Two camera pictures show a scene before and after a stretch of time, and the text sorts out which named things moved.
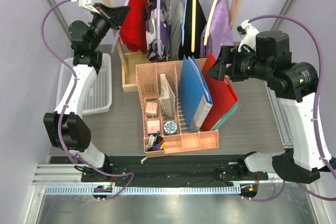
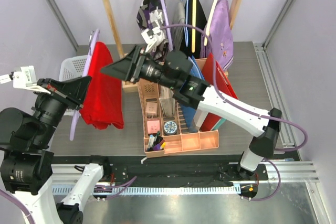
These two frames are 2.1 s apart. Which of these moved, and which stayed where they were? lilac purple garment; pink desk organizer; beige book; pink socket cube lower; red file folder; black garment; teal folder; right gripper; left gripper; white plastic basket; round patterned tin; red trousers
Moved: left gripper; right gripper; white plastic basket; red trousers
Stayed: round patterned tin; pink socket cube lower; red file folder; lilac purple garment; black garment; beige book; pink desk organizer; teal folder
